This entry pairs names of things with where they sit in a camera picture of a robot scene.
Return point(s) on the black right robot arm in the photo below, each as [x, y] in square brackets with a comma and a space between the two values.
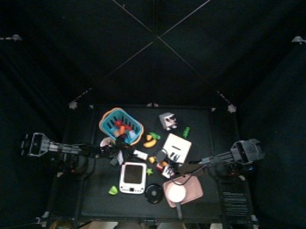
[240, 153]

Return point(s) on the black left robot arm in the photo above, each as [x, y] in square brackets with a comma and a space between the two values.
[56, 146]

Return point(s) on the pale pink small bowl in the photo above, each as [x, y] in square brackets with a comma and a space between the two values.
[106, 142]

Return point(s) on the small white card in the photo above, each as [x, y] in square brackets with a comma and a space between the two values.
[141, 154]

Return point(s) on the orange toy carrot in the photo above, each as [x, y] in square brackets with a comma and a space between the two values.
[122, 130]

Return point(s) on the orange toy fruit slice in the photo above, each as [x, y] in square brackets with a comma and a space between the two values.
[149, 137]

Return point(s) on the yellow toy banana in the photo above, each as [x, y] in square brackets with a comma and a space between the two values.
[150, 144]

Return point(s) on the pink plastic tray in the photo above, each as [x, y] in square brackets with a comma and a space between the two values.
[192, 188]

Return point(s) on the small yellow-orange toy piece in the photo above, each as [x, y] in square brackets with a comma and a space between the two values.
[152, 159]

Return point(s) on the red toy food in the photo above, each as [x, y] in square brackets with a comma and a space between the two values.
[120, 123]

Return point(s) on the green toy leaf vegetable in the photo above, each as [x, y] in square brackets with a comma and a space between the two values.
[156, 135]

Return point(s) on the teal basket with orange rim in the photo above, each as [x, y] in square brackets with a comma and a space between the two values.
[109, 123]

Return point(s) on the dark grey square block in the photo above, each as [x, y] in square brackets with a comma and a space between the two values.
[161, 155]

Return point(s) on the green toy star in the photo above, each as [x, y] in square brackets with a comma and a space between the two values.
[149, 171]

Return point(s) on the white toy scale with screen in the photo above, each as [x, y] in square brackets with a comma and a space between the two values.
[133, 178]

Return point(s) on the black round disc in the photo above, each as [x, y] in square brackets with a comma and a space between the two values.
[154, 193]

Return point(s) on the green toy pepper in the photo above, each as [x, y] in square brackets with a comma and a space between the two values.
[186, 132]

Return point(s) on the grey toy cube with face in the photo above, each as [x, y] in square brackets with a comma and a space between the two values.
[168, 120]

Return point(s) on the green toy wedge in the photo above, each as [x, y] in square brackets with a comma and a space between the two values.
[114, 190]

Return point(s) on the silver frame corner bracket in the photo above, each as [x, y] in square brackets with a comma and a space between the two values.
[232, 108]
[73, 104]

